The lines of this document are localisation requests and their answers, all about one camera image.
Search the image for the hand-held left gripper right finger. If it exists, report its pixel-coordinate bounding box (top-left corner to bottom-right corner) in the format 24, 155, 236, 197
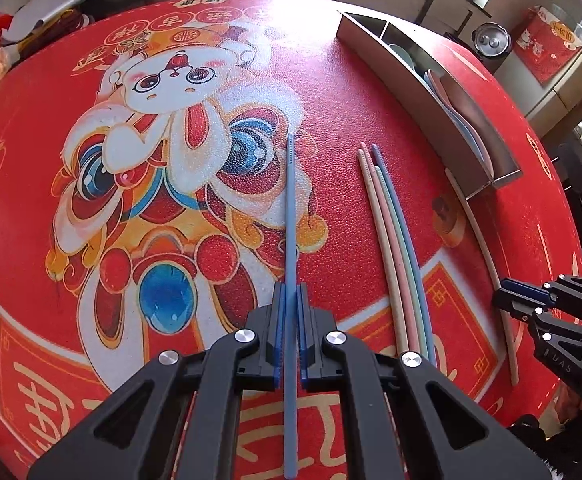
296, 282, 552, 480

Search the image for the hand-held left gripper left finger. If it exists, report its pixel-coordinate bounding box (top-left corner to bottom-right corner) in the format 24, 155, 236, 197
26, 282, 288, 480

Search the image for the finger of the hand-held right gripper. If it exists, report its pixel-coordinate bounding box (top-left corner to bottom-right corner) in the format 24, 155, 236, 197
492, 275, 582, 322
527, 307, 582, 347

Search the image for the beige chopstick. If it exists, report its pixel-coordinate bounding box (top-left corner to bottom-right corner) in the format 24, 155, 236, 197
444, 167, 520, 387
357, 150, 410, 358

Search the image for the blue chopstick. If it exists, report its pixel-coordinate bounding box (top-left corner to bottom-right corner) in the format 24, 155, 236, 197
283, 132, 302, 478
371, 144, 438, 367

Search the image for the pink chopstick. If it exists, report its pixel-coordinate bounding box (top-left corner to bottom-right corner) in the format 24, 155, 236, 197
360, 142, 422, 356

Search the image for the mint green chopstick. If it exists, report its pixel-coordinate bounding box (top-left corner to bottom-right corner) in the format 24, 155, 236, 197
375, 165, 432, 361

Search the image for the steel utensil tray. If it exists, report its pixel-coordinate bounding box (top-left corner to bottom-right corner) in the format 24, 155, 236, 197
336, 9, 522, 197

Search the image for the blue spoon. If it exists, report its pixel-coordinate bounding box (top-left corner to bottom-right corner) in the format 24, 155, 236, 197
423, 69, 452, 111

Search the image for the mint green spoon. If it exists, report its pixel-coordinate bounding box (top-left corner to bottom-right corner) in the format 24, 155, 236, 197
388, 42, 416, 68

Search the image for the person's right forearm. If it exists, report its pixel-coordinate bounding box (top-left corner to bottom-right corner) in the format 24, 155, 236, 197
508, 390, 582, 480

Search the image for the red printed table mat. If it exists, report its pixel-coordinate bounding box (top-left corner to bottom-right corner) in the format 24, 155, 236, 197
0, 0, 582, 480

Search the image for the black round chair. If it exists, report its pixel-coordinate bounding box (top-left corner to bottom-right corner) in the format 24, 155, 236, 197
553, 142, 582, 196

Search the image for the white refrigerator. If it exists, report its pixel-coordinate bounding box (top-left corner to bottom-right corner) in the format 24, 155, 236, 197
491, 5, 582, 121

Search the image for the red printed cloth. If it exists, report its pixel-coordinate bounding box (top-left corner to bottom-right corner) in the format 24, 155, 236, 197
513, 5, 582, 85

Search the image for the electric pressure cooker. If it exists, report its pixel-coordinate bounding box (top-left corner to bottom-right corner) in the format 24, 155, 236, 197
471, 21, 514, 61

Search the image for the black metal frame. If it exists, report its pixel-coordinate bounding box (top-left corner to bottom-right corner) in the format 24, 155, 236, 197
413, 0, 474, 36

